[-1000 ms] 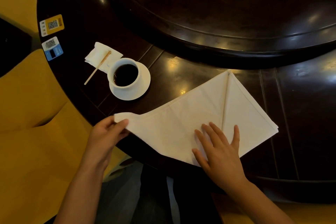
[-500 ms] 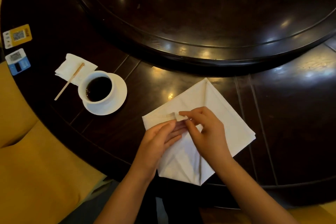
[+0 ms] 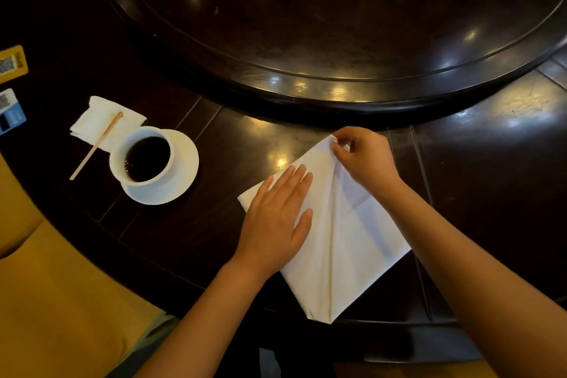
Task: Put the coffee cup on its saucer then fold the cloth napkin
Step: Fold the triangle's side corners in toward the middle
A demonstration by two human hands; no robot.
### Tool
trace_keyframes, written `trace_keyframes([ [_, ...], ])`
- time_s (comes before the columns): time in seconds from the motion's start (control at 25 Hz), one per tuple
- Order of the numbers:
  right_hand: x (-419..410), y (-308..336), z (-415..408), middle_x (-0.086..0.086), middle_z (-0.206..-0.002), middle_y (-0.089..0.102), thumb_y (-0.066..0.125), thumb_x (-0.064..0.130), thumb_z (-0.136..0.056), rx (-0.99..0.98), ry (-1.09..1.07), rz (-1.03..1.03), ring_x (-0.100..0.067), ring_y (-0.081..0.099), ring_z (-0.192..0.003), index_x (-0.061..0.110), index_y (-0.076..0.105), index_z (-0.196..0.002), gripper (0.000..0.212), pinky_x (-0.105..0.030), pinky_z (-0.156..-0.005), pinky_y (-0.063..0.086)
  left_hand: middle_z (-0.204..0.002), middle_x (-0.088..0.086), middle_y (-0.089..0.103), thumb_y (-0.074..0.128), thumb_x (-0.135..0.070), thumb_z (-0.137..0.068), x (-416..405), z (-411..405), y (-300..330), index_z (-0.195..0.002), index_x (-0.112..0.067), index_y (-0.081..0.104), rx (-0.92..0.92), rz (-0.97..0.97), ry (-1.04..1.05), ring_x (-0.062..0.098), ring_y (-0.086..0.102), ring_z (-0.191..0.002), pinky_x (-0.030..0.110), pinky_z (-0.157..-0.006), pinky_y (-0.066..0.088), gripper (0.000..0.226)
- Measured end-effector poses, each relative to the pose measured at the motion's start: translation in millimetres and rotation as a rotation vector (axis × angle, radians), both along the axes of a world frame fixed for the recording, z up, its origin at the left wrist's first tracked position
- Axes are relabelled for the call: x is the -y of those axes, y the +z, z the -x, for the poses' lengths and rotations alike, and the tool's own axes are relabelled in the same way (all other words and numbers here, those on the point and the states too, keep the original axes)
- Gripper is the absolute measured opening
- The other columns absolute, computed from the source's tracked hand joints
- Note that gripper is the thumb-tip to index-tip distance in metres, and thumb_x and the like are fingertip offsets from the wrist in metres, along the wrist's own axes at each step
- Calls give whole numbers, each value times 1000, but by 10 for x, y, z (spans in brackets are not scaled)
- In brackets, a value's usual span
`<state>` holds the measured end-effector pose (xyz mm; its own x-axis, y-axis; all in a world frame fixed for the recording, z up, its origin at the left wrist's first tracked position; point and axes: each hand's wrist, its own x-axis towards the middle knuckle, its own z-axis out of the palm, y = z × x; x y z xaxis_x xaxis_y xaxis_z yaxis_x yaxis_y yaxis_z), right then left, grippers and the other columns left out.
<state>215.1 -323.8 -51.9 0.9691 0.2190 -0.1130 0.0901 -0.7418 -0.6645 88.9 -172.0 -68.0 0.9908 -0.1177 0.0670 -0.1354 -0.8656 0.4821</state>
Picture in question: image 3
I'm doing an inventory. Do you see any black coffee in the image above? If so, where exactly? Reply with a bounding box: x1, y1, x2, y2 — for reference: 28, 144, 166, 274
124, 136, 171, 183

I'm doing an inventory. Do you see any white cloth napkin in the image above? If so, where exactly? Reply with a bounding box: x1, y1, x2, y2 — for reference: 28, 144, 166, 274
237, 134, 412, 325

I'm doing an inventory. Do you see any dark wooden turntable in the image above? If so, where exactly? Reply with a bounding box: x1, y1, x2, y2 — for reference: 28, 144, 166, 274
106, 0, 567, 119

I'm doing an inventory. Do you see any yellow upholstered chair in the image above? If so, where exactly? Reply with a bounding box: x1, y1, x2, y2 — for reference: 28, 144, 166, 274
0, 154, 178, 378

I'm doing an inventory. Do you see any white saucer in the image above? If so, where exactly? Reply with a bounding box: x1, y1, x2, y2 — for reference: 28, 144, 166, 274
120, 129, 200, 206

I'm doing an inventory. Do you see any white coffee cup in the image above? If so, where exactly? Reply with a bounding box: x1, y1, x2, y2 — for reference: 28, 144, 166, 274
109, 126, 176, 187

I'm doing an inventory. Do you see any yellow code card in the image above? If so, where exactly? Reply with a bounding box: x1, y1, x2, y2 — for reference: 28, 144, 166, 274
0, 45, 29, 84

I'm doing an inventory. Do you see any person's left hand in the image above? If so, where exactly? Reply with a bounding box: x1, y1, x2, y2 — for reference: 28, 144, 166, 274
233, 164, 314, 277

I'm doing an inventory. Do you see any person's left forearm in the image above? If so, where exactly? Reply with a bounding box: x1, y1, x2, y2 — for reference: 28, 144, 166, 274
135, 258, 273, 378

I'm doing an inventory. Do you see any white paper napkin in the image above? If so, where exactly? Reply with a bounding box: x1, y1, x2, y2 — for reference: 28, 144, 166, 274
69, 96, 147, 153

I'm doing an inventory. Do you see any wooden stir stick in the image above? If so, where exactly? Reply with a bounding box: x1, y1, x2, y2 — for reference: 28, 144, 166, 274
69, 111, 124, 181

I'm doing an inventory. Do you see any person's right forearm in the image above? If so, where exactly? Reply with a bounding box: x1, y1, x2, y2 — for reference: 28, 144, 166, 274
377, 176, 567, 378

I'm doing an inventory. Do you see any blue code card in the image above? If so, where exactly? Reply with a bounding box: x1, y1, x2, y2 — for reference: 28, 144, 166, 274
0, 88, 27, 136

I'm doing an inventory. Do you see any person's right hand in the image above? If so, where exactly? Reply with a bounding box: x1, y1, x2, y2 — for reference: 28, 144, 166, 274
330, 126, 401, 198

